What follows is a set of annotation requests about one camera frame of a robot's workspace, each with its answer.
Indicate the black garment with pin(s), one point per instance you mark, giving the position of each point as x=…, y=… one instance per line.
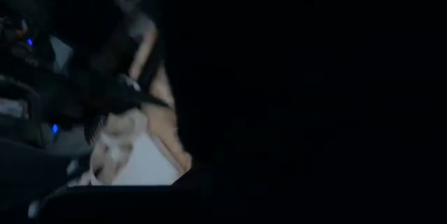
x=297, y=95

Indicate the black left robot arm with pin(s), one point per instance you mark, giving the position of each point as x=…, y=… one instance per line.
x=70, y=88

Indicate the white canvas tote bag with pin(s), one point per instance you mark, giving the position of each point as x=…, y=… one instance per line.
x=150, y=164

